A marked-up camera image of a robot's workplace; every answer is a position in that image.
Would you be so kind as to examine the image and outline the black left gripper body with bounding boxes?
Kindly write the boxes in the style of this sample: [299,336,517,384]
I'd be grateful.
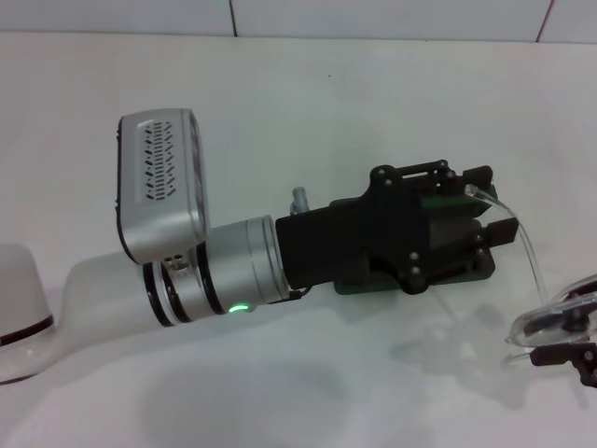
[274,161,437,297]

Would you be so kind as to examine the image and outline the clear white glasses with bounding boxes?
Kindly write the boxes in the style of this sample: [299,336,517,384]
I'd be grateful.
[464,183,597,370]

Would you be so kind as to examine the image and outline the green glasses case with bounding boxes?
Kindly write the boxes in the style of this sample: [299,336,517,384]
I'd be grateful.
[328,184,498,298]

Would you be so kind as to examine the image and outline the small silver port stub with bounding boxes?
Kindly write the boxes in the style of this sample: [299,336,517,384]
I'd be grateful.
[287,186,312,216]

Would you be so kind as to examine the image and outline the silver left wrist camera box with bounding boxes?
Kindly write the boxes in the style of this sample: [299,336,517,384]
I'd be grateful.
[114,107,211,266]

